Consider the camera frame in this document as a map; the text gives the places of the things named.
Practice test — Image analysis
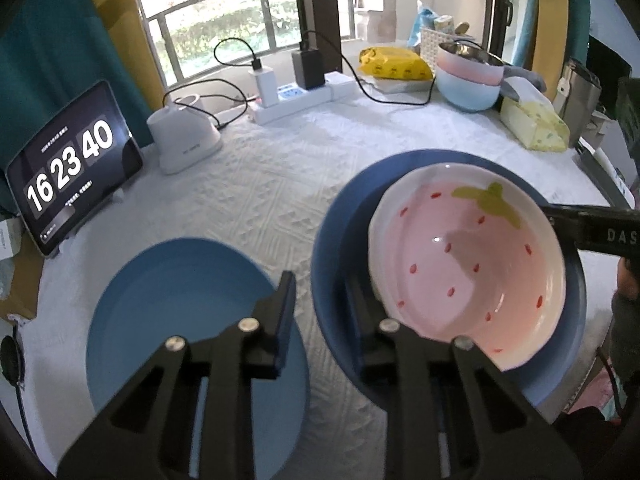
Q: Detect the dark blue bowl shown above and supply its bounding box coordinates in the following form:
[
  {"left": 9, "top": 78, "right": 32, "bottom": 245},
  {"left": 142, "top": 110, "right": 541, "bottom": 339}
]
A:
[{"left": 310, "top": 149, "right": 588, "bottom": 411}]

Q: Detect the black door frame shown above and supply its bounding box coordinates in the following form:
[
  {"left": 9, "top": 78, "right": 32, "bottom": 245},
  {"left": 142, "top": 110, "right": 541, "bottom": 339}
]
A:
[{"left": 487, "top": 0, "right": 536, "bottom": 68}]

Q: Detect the white charger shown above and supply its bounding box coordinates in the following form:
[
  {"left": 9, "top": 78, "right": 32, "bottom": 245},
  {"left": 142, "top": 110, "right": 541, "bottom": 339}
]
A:
[{"left": 248, "top": 66, "right": 277, "bottom": 108}]

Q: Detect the white desk lamp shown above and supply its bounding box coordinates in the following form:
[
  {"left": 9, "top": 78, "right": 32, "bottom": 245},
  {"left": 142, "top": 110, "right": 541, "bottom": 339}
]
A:
[{"left": 76, "top": 0, "right": 223, "bottom": 176}]

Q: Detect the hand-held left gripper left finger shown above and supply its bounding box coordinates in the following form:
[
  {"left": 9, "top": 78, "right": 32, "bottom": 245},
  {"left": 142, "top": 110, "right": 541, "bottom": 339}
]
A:
[{"left": 57, "top": 270, "right": 298, "bottom": 480}]

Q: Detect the pink strawberry bowl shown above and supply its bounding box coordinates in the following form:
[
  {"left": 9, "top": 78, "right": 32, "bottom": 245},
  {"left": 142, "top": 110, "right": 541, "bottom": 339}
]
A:
[{"left": 367, "top": 161, "right": 567, "bottom": 372}]

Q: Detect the white power strip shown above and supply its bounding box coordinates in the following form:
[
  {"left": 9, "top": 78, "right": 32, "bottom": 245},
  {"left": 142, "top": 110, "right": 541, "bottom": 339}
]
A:
[{"left": 248, "top": 72, "right": 358, "bottom": 125}]

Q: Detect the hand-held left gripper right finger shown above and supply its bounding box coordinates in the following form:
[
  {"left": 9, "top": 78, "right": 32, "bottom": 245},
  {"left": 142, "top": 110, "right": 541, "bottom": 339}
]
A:
[{"left": 345, "top": 274, "right": 583, "bottom": 480}]

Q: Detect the black window pillar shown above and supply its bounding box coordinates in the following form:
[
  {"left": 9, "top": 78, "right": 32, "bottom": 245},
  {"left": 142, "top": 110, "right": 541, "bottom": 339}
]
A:
[{"left": 291, "top": 0, "right": 343, "bottom": 73}]

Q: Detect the teal curtain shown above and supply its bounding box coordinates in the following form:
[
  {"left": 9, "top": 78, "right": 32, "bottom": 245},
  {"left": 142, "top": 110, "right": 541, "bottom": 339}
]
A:
[
  {"left": 567, "top": 0, "right": 592, "bottom": 66},
  {"left": 0, "top": 0, "right": 153, "bottom": 211}
]

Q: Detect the black round device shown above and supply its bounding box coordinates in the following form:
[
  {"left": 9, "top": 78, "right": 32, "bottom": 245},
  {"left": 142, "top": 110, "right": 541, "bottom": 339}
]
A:
[{"left": 0, "top": 335, "right": 26, "bottom": 387}]

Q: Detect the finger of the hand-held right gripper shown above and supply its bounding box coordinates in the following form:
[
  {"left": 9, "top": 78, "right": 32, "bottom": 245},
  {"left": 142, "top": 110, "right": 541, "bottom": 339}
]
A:
[{"left": 542, "top": 202, "right": 583, "bottom": 249}]

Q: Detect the yellow curtain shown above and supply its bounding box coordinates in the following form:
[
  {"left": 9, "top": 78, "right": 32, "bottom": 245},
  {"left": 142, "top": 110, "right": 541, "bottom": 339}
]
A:
[
  {"left": 92, "top": 0, "right": 168, "bottom": 111},
  {"left": 530, "top": 0, "right": 571, "bottom": 96}
]

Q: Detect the black charger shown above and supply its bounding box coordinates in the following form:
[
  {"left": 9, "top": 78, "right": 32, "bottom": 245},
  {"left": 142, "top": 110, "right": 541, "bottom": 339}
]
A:
[{"left": 291, "top": 49, "right": 327, "bottom": 90}]

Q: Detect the dark monitor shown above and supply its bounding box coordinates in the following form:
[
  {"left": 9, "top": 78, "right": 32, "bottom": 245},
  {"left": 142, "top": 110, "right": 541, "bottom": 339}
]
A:
[{"left": 587, "top": 35, "right": 633, "bottom": 111}]

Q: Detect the small white box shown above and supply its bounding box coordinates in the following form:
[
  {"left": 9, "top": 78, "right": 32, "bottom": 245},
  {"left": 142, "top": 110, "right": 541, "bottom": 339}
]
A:
[{"left": 0, "top": 217, "right": 23, "bottom": 261}]

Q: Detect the tablet clock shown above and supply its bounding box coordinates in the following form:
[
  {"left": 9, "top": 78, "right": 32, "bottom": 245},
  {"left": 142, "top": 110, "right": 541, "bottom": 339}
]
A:
[{"left": 5, "top": 79, "right": 144, "bottom": 258}]

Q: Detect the white basket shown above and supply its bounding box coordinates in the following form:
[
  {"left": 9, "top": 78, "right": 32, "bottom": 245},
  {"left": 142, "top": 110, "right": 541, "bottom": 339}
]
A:
[{"left": 420, "top": 25, "right": 473, "bottom": 63}]

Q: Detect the blue plate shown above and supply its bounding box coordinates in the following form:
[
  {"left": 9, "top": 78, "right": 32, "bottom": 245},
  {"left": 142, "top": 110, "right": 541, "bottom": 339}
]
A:
[{"left": 86, "top": 238, "right": 311, "bottom": 480}]

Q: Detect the white leaflet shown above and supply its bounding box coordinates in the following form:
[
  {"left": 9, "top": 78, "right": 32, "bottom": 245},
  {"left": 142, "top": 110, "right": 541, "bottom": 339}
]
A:
[{"left": 592, "top": 147, "right": 636, "bottom": 208}]

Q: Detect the yellow tissue pack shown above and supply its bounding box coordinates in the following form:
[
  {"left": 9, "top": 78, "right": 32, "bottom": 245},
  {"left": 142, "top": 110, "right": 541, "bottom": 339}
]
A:
[{"left": 500, "top": 80, "right": 571, "bottom": 152}]

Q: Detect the cardboard box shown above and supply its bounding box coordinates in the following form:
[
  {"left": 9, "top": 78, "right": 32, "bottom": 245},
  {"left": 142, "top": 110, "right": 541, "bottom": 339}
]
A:
[{"left": 0, "top": 255, "right": 38, "bottom": 321}]

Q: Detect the pink steel-lined bowl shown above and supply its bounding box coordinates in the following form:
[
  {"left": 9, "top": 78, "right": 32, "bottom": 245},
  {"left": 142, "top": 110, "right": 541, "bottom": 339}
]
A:
[{"left": 436, "top": 40, "right": 505, "bottom": 86}]

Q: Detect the blue bag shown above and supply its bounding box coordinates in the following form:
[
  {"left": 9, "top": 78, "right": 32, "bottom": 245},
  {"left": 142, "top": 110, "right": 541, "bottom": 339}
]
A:
[{"left": 407, "top": 2, "right": 443, "bottom": 46}]

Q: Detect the yellow plastic bag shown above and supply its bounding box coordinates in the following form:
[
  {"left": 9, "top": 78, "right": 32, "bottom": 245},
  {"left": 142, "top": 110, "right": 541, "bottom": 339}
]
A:
[{"left": 359, "top": 46, "right": 435, "bottom": 82}]

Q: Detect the light blue bowl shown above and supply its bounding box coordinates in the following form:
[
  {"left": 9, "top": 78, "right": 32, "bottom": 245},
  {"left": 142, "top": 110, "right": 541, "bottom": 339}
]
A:
[{"left": 436, "top": 67, "right": 502, "bottom": 112}]

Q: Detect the black cable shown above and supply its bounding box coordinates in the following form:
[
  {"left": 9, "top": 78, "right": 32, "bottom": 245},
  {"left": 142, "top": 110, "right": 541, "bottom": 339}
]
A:
[
  {"left": 214, "top": 37, "right": 263, "bottom": 73},
  {"left": 299, "top": 30, "right": 437, "bottom": 107},
  {"left": 162, "top": 77, "right": 251, "bottom": 131}
]

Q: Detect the person's right hand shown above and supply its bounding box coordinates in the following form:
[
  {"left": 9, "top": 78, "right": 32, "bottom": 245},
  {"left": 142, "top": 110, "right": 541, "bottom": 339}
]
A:
[{"left": 616, "top": 259, "right": 640, "bottom": 301}]

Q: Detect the steel tumbler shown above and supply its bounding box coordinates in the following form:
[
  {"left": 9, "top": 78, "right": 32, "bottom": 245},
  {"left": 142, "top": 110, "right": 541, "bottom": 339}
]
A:
[{"left": 552, "top": 57, "right": 603, "bottom": 147}]

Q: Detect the balcony railing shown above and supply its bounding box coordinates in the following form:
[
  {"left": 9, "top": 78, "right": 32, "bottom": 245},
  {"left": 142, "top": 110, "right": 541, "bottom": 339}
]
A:
[{"left": 142, "top": 0, "right": 373, "bottom": 83}]

